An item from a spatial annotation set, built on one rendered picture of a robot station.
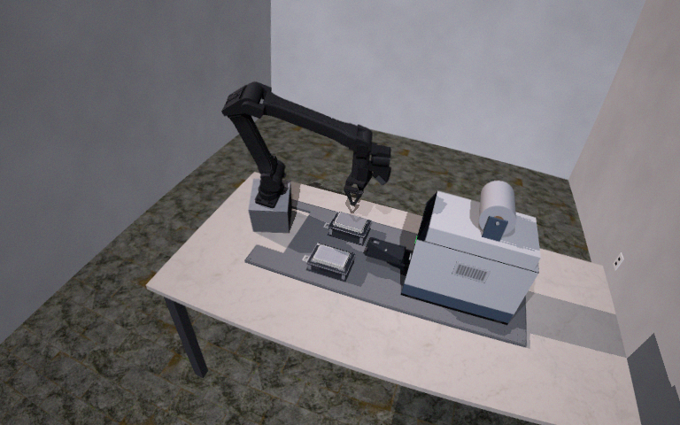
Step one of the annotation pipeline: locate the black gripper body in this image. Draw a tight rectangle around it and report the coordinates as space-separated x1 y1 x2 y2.
344 162 372 192

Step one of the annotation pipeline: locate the light grey cylinder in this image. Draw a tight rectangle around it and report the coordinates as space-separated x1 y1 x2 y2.
479 181 516 235

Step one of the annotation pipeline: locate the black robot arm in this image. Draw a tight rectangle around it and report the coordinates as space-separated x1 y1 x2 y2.
221 81 391 208

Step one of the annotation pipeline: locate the white multi-well plate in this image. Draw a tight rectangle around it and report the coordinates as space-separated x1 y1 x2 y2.
313 244 351 270

